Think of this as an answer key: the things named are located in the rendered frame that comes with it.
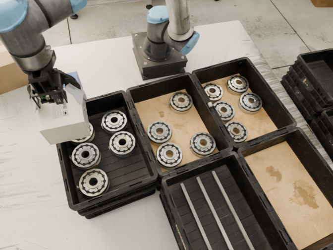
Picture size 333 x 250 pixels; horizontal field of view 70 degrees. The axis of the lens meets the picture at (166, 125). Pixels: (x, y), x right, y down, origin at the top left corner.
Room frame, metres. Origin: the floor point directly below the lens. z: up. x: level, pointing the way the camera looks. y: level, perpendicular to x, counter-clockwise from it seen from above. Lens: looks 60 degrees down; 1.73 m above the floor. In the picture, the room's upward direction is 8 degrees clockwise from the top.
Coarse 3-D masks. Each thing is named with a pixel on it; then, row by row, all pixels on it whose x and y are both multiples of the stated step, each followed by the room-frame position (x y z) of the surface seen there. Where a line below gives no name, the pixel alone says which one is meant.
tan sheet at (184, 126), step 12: (168, 96) 0.66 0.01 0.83; (144, 108) 0.58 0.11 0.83; (156, 108) 0.59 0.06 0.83; (168, 108) 0.59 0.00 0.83; (192, 108) 0.61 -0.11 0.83; (144, 120) 0.52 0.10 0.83; (156, 120) 0.52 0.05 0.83; (168, 120) 0.53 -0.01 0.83; (180, 120) 0.54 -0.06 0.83; (192, 120) 0.55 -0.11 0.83; (180, 132) 0.48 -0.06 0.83; (192, 132) 0.49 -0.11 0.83; (180, 144) 0.43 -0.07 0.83; (204, 144) 0.44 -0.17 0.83; (168, 156) 0.37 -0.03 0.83; (192, 156) 0.38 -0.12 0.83
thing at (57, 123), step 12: (72, 72) 0.47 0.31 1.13; (72, 96) 0.39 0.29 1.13; (48, 108) 0.34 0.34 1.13; (60, 108) 0.34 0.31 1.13; (72, 108) 0.35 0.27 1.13; (84, 108) 0.38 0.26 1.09; (48, 120) 0.30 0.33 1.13; (60, 120) 0.30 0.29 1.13; (72, 120) 0.31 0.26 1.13; (84, 120) 0.32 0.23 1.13; (48, 132) 0.27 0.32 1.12; (60, 132) 0.28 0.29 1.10; (72, 132) 0.29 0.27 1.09; (84, 132) 0.30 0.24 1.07
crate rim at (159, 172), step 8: (160, 80) 0.66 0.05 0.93; (192, 80) 0.69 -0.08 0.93; (128, 88) 0.60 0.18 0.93; (136, 88) 0.60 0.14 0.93; (128, 96) 0.56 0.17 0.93; (200, 96) 0.61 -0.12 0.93; (136, 112) 0.49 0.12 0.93; (216, 120) 0.50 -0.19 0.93; (144, 128) 0.42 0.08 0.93; (144, 136) 0.39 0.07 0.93; (224, 136) 0.44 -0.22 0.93; (152, 152) 0.34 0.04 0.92; (216, 152) 0.37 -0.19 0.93; (224, 152) 0.37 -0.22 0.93; (200, 160) 0.33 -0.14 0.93; (160, 168) 0.28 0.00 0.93; (176, 168) 0.29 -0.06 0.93; (184, 168) 0.29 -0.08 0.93; (160, 176) 0.25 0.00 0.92
